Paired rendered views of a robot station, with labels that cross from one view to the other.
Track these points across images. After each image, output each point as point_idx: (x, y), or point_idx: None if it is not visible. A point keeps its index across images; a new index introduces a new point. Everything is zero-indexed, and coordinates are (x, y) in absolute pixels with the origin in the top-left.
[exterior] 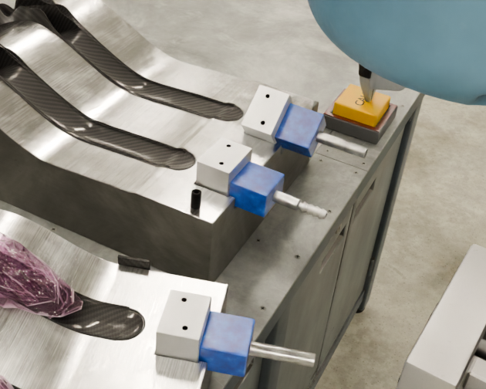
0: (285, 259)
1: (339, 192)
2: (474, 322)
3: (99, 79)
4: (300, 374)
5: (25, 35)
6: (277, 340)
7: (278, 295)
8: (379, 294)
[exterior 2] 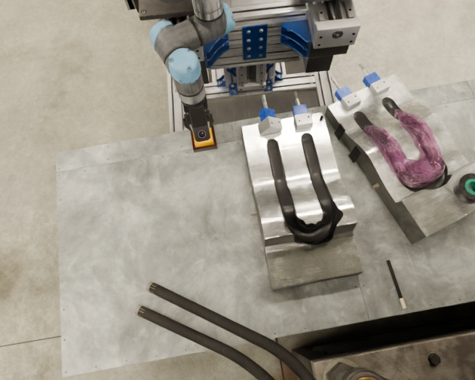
0: (290, 117)
1: (249, 122)
2: (341, 20)
3: (292, 188)
4: None
5: (307, 212)
6: None
7: None
8: None
